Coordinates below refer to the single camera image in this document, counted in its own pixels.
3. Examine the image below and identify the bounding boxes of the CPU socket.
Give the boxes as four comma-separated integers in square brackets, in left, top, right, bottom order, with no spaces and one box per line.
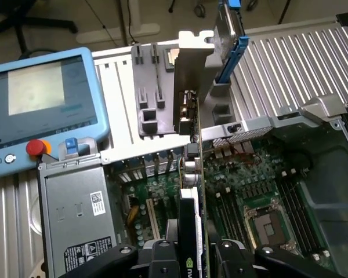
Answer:
[242,202,298,257]

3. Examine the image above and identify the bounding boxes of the black RAM slot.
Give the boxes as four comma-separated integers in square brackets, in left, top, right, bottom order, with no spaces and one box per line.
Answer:
[289,167,330,257]
[280,169,321,260]
[224,186,252,247]

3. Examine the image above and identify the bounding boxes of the cream expansion slot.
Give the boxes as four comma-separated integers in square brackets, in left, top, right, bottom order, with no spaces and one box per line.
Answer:
[144,197,161,240]

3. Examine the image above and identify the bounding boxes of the silver power supply unit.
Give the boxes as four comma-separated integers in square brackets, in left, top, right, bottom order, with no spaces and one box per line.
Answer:
[36,136,127,278]

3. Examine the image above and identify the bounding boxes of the open metal PC case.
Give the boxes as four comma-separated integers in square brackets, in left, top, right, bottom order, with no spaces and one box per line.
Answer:
[36,47,348,278]

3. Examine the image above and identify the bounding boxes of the green motherboard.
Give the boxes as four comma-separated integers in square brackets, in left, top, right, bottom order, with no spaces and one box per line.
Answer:
[115,138,337,278]

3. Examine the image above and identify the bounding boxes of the blue teach pendant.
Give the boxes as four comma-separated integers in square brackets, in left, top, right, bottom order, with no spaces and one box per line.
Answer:
[0,47,110,181]

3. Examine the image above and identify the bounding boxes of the grey parts rack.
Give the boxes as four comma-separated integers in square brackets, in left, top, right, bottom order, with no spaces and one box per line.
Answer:
[130,42,246,137]

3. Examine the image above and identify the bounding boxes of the silver CPU chip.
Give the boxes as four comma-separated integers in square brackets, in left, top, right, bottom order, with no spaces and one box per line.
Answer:
[165,47,180,72]

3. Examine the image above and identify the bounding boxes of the black table end cap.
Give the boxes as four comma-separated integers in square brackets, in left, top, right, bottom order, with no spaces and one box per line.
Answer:
[335,12,348,27]

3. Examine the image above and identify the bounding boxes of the black office chair base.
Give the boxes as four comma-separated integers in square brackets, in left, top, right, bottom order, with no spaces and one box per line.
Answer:
[0,0,79,60]

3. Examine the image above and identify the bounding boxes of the thin red wire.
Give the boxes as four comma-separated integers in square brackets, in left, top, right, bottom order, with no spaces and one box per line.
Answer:
[230,143,263,164]

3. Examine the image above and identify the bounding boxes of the hard disk with blue bracket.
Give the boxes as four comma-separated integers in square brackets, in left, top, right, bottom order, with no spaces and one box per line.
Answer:
[213,0,251,85]

